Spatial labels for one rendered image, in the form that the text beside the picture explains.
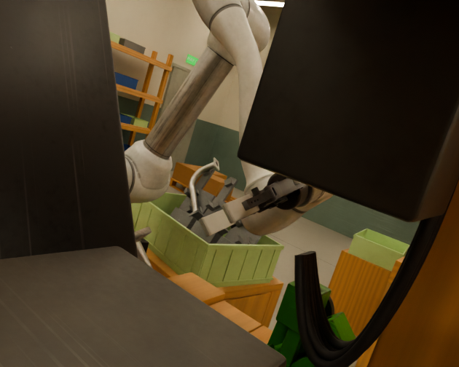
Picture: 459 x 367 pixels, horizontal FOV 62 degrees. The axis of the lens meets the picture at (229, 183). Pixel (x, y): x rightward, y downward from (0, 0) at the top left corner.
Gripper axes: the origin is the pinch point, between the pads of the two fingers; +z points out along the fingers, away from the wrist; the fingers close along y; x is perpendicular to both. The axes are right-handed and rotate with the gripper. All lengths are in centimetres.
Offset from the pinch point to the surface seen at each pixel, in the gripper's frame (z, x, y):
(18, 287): 35.9, 0.1, 14.9
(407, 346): 8.5, 20.5, 21.0
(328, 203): -641, 31, -334
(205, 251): -46, 3, -59
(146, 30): -442, -391, -377
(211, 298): -27, 16, -44
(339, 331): -2.7, 22.2, 6.5
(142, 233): 17.6, -1.9, 2.7
